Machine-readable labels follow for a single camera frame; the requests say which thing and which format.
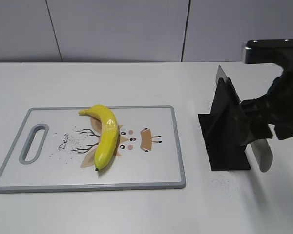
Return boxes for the silver kitchen knife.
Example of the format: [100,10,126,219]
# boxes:
[216,65,273,172]

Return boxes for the grey rimmed deer cutting board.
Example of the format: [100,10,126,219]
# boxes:
[0,105,186,193]

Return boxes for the yellow plastic banana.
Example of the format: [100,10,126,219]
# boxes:
[78,104,119,171]

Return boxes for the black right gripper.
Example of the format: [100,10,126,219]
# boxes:
[240,45,293,146]

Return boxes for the black knife stand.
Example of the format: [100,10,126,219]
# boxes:
[198,77,251,171]

